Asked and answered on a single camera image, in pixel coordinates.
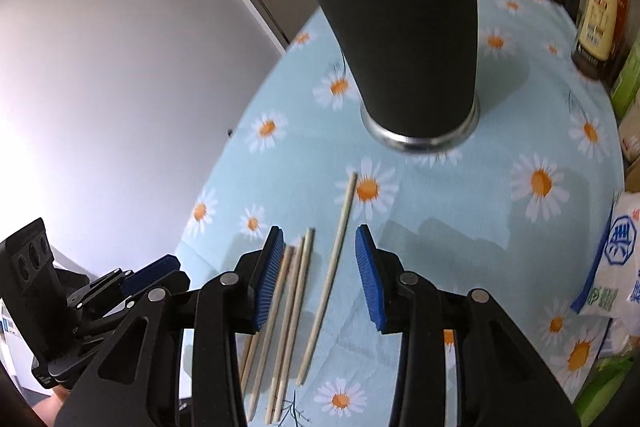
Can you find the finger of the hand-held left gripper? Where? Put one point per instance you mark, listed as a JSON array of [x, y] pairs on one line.
[[175, 281], [150, 269]]

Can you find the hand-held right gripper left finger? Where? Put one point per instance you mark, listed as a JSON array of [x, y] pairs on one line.
[[272, 277]]

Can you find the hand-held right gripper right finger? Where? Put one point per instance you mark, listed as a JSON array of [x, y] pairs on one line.
[[367, 277]]

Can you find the black cylindrical utensil holder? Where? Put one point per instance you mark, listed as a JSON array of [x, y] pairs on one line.
[[400, 32]]

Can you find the person's left hand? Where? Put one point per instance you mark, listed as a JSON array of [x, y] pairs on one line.
[[50, 407]]

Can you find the blue daisy print tablecloth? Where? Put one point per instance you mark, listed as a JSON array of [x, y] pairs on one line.
[[450, 207]]

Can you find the blue and white salt bag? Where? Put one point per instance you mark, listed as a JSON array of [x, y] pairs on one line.
[[620, 267]]

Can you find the green sugar bag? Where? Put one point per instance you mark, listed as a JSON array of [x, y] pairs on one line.
[[605, 387]]

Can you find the white and red packet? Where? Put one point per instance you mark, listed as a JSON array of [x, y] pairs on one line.
[[622, 337]]

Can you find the row of condiment bottles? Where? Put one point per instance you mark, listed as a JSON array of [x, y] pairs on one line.
[[597, 27]]

